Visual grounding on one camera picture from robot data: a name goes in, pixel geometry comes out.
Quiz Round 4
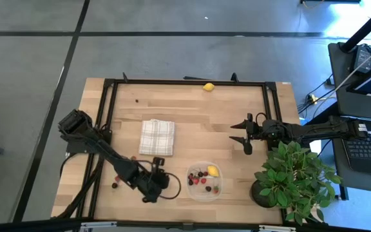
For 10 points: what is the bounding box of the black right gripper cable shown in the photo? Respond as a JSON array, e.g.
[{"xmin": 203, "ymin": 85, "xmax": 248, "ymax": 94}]
[{"xmin": 255, "ymin": 111, "xmax": 269, "ymax": 126}]

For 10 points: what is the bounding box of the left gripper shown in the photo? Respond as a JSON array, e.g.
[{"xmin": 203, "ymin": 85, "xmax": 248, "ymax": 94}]
[{"xmin": 136, "ymin": 156, "xmax": 171, "ymax": 204}]

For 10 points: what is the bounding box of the folded plaid cloth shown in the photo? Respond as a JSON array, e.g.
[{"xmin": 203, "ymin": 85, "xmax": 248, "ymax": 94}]
[{"xmin": 138, "ymin": 119, "xmax": 176, "ymax": 157}]

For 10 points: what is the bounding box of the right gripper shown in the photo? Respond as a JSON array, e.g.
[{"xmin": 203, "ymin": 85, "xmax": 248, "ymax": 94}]
[{"xmin": 229, "ymin": 112, "xmax": 292, "ymax": 156}]

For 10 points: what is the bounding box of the white cable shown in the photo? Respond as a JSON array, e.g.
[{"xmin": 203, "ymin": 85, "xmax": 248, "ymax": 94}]
[{"xmin": 332, "ymin": 39, "xmax": 371, "ymax": 94}]

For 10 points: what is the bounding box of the black power adapter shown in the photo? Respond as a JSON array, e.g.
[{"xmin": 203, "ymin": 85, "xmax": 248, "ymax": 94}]
[{"xmin": 354, "ymin": 44, "xmax": 371, "ymax": 74}]

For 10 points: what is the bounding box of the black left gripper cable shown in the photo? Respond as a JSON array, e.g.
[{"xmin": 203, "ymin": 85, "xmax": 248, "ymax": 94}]
[{"xmin": 159, "ymin": 171, "xmax": 183, "ymax": 200}]

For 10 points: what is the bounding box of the black rig beam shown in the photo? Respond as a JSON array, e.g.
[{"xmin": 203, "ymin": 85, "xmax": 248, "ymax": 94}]
[{"xmin": 0, "ymin": 218, "xmax": 371, "ymax": 232}]

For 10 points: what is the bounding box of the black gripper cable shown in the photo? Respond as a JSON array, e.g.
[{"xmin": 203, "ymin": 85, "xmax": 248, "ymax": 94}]
[
  {"xmin": 255, "ymin": 111, "xmax": 269, "ymax": 126},
  {"xmin": 159, "ymin": 171, "xmax": 183, "ymax": 200}
]

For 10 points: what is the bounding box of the potted green plant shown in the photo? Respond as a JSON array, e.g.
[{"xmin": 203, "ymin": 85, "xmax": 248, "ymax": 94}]
[{"xmin": 250, "ymin": 140, "xmax": 343, "ymax": 226}]

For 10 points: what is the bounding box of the clear plastic tupperware container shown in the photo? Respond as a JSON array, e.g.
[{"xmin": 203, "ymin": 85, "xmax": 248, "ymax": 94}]
[{"xmin": 185, "ymin": 160, "xmax": 224, "ymax": 203}]

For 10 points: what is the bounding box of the black rig pole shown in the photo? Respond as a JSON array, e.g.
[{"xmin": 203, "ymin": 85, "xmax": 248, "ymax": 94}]
[{"xmin": 339, "ymin": 0, "xmax": 371, "ymax": 53}]

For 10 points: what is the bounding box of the black aluminium table frame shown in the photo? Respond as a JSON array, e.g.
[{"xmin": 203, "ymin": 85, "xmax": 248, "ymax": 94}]
[{"xmin": 52, "ymin": 72, "xmax": 318, "ymax": 226}]

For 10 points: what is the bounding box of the black diagonal strut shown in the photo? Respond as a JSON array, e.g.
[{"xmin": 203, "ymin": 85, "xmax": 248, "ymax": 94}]
[{"xmin": 301, "ymin": 102, "xmax": 340, "ymax": 130}]

